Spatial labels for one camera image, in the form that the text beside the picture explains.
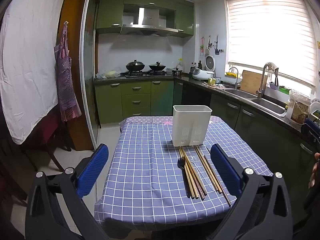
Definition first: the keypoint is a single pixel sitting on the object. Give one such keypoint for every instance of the right hand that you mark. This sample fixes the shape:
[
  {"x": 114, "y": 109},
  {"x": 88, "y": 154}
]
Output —
[{"x": 314, "y": 170}]

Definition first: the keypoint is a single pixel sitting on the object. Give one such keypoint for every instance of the clear plastic spoon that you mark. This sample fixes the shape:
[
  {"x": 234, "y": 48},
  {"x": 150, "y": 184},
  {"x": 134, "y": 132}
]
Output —
[{"x": 193, "y": 160}]

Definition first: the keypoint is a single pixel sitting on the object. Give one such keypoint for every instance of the black wok with lid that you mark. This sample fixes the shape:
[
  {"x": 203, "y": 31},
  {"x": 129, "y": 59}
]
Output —
[{"x": 135, "y": 66}]

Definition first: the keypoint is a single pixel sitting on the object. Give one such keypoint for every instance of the dark brown chopstick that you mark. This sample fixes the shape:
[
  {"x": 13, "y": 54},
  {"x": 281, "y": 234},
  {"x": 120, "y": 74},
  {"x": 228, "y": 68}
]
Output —
[{"x": 219, "y": 186}]

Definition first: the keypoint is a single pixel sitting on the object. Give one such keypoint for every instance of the steel range hood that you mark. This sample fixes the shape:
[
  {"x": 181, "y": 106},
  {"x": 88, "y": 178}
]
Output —
[{"x": 146, "y": 22}]

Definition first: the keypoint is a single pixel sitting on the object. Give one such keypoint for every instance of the brown chopstick group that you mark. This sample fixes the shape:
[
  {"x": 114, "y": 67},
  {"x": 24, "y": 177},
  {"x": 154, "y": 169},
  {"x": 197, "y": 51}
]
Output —
[{"x": 206, "y": 169}]

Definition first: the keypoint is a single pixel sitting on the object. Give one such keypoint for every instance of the green upper cabinets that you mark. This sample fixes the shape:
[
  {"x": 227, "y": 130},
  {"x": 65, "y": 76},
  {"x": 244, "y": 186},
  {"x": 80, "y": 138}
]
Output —
[{"x": 177, "y": 14}]

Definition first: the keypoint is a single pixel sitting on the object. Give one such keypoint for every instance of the steel kitchen sink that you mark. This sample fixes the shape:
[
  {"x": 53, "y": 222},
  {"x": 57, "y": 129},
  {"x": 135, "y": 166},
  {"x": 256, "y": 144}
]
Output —
[{"x": 264, "y": 104}]

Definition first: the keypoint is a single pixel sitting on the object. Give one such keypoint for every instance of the black plastic fork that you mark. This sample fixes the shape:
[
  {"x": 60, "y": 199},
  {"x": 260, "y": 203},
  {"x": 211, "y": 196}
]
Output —
[{"x": 181, "y": 164}]

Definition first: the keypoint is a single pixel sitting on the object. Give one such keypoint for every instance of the brown wooden chopstick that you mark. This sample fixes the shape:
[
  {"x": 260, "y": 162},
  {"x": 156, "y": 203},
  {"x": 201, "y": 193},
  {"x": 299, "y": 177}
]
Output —
[{"x": 200, "y": 192}]

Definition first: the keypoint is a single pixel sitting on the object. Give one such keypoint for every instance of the green lower cabinets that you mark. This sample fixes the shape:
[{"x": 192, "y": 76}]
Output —
[{"x": 120, "y": 98}]

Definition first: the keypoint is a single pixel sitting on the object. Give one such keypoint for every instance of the reddish brown chopstick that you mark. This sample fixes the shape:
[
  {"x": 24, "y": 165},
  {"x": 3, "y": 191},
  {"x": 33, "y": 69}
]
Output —
[{"x": 197, "y": 177}]

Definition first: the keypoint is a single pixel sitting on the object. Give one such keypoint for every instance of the black wok right burner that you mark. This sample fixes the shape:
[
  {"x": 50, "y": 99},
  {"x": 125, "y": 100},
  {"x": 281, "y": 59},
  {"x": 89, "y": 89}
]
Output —
[{"x": 157, "y": 67}]

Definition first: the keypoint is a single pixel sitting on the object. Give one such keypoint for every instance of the glass sliding door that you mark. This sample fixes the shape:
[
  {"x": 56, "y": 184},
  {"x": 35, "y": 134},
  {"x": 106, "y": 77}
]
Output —
[{"x": 86, "y": 65}]

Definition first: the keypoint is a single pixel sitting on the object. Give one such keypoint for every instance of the purple apron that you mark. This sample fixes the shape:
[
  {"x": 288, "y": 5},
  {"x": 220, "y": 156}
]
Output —
[{"x": 68, "y": 104}]

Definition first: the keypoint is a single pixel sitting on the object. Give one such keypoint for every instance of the small curved faucet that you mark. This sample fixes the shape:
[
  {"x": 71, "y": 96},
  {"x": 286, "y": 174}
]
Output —
[{"x": 233, "y": 71}]

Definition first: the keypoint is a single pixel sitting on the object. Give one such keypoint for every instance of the tan chopstick group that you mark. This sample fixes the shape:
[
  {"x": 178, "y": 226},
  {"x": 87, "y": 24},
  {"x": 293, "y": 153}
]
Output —
[{"x": 210, "y": 171}]

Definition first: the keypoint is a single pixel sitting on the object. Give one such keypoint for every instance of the green cabinets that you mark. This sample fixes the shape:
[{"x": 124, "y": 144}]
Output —
[
  {"x": 177, "y": 14},
  {"x": 120, "y": 98}
]

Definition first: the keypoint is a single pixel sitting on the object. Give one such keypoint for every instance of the small black pot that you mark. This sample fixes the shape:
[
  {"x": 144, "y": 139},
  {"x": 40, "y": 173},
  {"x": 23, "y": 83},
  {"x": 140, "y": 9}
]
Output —
[{"x": 177, "y": 72}]

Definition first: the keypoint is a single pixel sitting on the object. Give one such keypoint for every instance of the dark wooden chair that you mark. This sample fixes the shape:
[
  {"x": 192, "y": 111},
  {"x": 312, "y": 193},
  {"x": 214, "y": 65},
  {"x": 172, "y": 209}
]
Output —
[{"x": 49, "y": 132}]

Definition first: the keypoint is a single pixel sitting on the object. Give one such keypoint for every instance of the window roller blind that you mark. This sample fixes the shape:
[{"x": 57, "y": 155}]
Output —
[{"x": 277, "y": 31}]

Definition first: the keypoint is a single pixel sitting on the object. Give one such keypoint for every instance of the blue checkered tablecloth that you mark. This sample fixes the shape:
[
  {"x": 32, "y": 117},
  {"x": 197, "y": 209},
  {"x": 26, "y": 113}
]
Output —
[{"x": 144, "y": 188}]

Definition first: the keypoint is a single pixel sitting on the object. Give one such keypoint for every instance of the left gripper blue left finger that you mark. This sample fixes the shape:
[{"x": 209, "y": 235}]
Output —
[{"x": 89, "y": 169}]

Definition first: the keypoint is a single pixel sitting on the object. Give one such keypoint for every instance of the wooden cutting board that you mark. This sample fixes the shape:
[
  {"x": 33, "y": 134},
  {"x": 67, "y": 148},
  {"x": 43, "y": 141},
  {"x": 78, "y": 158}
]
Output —
[{"x": 250, "y": 82}]

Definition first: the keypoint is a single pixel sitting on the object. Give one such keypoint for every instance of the white hanging sheet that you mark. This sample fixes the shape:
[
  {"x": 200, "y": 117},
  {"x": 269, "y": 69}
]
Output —
[{"x": 28, "y": 79}]

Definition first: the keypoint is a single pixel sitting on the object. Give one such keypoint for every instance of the white rice cooker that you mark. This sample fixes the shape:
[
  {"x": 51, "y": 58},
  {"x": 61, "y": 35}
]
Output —
[{"x": 202, "y": 75}]

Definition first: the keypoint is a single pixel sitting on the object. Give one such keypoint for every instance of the white plastic utensil holder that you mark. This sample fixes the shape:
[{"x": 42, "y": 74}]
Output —
[{"x": 190, "y": 124}]

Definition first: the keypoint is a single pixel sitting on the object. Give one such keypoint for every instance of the light bamboo chopstick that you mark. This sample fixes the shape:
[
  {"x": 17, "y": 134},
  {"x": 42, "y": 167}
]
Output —
[
  {"x": 192, "y": 197},
  {"x": 191, "y": 175}
]

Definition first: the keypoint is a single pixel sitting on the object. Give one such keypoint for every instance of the steel sink faucet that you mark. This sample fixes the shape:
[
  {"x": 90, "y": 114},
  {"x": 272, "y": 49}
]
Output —
[{"x": 268, "y": 67}]

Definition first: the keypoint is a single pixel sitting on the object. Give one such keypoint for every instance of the plastic bag on counter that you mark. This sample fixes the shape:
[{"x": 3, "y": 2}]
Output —
[{"x": 109, "y": 74}]

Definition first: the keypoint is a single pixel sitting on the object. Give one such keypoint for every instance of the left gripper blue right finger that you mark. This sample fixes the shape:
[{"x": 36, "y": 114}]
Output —
[{"x": 228, "y": 168}]

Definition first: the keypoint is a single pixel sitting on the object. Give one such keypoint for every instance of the round white wall appliance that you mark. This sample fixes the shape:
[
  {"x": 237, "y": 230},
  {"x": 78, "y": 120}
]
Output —
[{"x": 210, "y": 63}]

